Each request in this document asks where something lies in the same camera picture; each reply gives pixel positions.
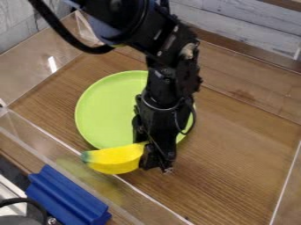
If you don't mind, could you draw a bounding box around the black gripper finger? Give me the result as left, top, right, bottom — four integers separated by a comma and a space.
139, 143, 174, 173

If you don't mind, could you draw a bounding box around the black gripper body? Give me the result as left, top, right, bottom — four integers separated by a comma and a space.
131, 93, 196, 160

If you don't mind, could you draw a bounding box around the yellow toy banana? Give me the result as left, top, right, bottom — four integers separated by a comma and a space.
81, 142, 146, 175

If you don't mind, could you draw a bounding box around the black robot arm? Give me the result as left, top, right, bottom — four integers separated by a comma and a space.
71, 0, 202, 174

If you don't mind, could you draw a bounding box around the green round plate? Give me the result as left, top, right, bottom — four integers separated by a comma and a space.
73, 69, 196, 150

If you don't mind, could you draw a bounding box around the blue plastic clamp block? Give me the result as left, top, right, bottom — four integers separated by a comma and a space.
25, 164, 111, 225

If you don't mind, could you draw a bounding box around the black cable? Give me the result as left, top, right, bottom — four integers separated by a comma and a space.
26, 0, 116, 55

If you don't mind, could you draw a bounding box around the clear acrylic front wall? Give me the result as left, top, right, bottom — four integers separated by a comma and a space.
0, 108, 192, 225

